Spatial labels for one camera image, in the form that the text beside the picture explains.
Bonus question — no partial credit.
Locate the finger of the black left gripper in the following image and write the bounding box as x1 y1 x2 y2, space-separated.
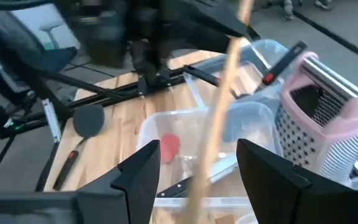
178 0 260 41

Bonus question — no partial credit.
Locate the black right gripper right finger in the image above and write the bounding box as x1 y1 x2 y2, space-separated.
236 138 354 224

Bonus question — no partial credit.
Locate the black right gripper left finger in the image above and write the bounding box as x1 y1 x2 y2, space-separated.
78 139 161 224

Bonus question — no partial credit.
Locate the steel knife black handle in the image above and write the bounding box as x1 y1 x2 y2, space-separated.
156 154 239 199

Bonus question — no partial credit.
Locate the red spatula wooden handle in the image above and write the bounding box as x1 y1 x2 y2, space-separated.
160 133 180 165

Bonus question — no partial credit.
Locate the wooden spoon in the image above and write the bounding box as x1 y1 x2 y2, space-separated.
186 0 256 224

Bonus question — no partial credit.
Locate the pink steel box grater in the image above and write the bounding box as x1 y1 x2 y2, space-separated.
273 51 358 184

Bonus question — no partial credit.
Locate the person's shoe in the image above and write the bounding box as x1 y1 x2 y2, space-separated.
314 0 334 10
283 0 295 21

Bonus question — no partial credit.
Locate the black round-head spatula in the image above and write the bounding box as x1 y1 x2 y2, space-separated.
53 104 106 191

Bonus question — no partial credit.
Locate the white cardboard box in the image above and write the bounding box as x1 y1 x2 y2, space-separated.
9 4 82 50

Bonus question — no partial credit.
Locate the black office chair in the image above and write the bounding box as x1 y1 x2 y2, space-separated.
0 9 77 106

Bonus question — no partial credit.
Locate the silver table edge bracket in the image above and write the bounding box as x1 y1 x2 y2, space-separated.
40 98 62 144

